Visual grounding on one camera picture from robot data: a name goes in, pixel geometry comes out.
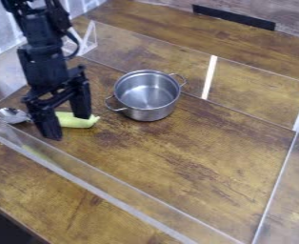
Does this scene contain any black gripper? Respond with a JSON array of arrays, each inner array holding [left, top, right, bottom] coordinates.
[[17, 44, 92, 140]]

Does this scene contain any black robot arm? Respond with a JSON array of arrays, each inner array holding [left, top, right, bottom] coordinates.
[[1, 0, 92, 140]]

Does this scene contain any small steel pot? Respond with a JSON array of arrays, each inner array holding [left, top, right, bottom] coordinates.
[[105, 70, 188, 122]]

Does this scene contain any clear acrylic triangle bracket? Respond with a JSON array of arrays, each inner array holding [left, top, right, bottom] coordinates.
[[62, 21, 97, 56]]

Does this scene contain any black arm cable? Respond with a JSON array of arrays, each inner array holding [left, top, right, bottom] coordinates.
[[61, 30, 81, 60]]

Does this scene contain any clear acrylic enclosure wall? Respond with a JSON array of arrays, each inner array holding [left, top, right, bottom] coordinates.
[[0, 20, 299, 244]]

